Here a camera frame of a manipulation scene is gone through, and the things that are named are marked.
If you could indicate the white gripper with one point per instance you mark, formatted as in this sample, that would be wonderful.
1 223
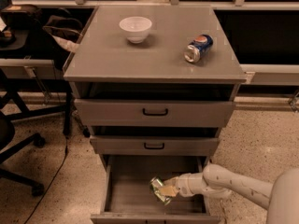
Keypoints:
184 184

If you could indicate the green soda can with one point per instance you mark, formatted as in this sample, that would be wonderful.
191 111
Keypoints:
154 185

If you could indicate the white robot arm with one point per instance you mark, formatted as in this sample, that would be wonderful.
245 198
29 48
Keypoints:
280 199

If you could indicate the bottom grey open drawer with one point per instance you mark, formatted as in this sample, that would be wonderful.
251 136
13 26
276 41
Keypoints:
129 200

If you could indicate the middle grey drawer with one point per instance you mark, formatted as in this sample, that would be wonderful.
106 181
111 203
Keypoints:
173 146

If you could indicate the grey drawer cabinet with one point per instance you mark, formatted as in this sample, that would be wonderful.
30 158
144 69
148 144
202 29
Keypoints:
109 67

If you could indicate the top grey drawer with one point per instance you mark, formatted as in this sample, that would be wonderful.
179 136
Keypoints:
94 112

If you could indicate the blue pepsi can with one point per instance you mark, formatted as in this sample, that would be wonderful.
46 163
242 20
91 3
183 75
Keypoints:
198 48

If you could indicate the white ceramic bowl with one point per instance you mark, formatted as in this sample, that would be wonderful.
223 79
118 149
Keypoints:
135 29

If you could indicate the black office chair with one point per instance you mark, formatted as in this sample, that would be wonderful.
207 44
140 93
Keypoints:
7 132

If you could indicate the dark bag on desk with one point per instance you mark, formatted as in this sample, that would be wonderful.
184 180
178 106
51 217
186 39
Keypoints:
66 28

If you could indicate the dark side desk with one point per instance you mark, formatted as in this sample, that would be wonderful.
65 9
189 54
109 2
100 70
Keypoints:
32 61

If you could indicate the black middle drawer handle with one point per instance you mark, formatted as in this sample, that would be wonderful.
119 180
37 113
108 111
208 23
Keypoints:
153 146

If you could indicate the black drawer handle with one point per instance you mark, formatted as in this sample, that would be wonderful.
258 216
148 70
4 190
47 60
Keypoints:
153 146
155 113

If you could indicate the black top drawer handle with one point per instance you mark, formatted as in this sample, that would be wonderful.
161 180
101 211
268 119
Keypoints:
155 113

